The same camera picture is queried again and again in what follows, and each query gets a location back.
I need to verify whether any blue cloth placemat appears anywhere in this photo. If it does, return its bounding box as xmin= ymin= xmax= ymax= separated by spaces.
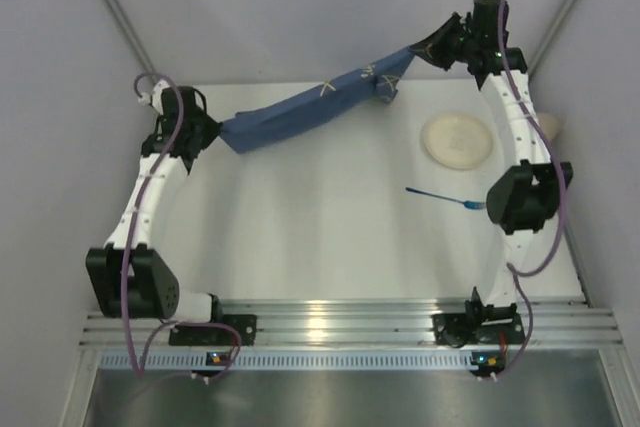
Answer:
xmin=220 ymin=48 xmax=414 ymax=154

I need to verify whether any cream round plate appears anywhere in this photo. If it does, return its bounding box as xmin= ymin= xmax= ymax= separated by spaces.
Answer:
xmin=421 ymin=112 xmax=494 ymax=171

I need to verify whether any beige speckled cup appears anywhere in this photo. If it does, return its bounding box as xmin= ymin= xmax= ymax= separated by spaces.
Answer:
xmin=538 ymin=112 xmax=562 ymax=141

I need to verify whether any blue metal fork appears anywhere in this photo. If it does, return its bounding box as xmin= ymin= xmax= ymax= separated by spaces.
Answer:
xmin=405 ymin=187 xmax=486 ymax=211

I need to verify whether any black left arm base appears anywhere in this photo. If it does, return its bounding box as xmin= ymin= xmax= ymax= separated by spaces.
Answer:
xmin=168 ymin=314 xmax=258 ymax=347

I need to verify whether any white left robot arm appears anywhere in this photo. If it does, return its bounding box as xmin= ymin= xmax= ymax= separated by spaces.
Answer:
xmin=85 ymin=81 xmax=221 ymax=323

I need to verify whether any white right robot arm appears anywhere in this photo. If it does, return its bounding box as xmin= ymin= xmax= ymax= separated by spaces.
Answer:
xmin=409 ymin=0 xmax=573 ymax=307

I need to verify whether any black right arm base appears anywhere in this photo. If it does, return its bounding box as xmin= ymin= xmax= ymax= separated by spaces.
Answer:
xmin=432 ymin=313 xmax=525 ymax=349

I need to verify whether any white slotted cable duct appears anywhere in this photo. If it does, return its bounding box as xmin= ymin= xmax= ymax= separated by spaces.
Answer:
xmin=99 ymin=350 xmax=506 ymax=372

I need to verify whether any aluminium mounting rail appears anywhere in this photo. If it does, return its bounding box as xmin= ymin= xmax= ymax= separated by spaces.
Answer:
xmin=79 ymin=299 xmax=624 ymax=351

